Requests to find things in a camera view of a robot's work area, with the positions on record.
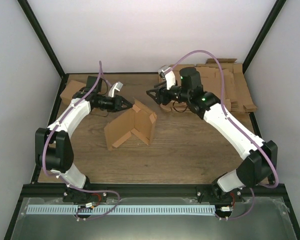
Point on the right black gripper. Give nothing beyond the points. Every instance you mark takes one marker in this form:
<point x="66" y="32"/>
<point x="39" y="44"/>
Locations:
<point x="161" y="93"/>

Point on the light blue slotted cable duct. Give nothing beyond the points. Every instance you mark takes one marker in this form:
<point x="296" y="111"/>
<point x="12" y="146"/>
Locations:
<point x="192" y="210"/>

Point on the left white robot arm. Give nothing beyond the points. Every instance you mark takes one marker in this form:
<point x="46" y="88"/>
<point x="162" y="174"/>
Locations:
<point x="53" y="147"/>

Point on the stack of flat cardboard blanks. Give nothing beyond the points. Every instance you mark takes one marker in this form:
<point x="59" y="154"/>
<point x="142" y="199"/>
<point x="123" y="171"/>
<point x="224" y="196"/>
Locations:
<point x="237" y="97"/>

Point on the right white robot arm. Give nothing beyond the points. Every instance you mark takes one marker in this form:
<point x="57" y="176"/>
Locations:
<point x="259" y="157"/>

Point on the folded brown cardboard box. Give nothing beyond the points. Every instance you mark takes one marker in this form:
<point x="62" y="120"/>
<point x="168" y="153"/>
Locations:
<point x="71" y="88"/>

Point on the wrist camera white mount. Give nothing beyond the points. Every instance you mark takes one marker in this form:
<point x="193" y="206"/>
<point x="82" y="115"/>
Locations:
<point x="167" y="74"/>
<point x="116" y="87"/>

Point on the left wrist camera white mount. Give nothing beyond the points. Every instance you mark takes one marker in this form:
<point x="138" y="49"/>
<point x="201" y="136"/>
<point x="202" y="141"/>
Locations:
<point x="116" y="87"/>

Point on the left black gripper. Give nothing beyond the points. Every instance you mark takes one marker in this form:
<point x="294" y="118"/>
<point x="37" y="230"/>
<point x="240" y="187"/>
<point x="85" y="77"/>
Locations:
<point x="117" y="105"/>

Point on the black aluminium frame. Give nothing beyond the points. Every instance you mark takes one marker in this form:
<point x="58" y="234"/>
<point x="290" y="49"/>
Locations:
<point x="36" y="189"/>

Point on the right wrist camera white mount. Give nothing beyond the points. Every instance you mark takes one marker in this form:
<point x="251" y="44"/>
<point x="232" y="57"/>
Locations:
<point x="167" y="74"/>

